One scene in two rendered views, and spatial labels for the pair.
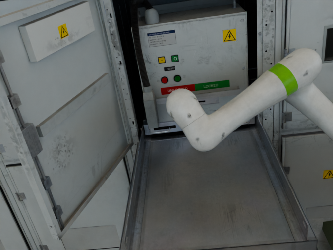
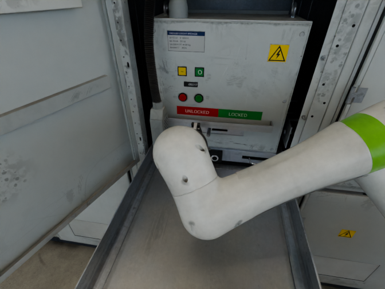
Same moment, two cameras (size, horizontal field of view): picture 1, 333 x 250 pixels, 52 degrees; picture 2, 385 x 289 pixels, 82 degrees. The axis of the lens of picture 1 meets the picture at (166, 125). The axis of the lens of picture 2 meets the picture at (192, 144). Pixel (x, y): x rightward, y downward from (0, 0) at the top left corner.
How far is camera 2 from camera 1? 74 cm
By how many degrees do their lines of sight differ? 8
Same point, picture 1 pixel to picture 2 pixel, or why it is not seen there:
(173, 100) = (162, 147)
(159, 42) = (181, 46)
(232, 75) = (267, 106)
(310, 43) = not seen: outside the picture
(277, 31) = (350, 59)
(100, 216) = (104, 216)
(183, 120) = (173, 184)
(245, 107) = (289, 185)
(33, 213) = not seen: hidden behind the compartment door
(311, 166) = (330, 223)
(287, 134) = not seen: hidden behind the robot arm
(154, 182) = (140, 228)
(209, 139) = (212, 229)
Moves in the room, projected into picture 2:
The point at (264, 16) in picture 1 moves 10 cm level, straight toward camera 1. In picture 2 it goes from (339, 31) to (344, 38)
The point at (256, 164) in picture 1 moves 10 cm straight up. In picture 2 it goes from (275, 232) to (282, 212)
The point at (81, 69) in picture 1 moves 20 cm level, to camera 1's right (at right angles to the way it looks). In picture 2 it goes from (52, 63) to (129, 64)
